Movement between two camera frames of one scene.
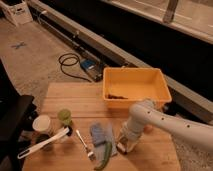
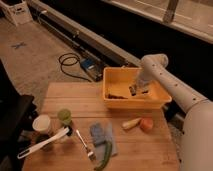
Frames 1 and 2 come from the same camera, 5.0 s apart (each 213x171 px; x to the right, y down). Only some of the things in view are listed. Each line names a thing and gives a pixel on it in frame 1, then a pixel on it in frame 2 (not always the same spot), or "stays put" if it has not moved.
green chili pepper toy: (106, 156) stays put
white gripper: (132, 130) → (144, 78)
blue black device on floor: (93, 68) stays put
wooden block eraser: (121, 148) → (133, 89)
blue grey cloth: (100, 135) stays put
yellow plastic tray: (122, 87) stays put
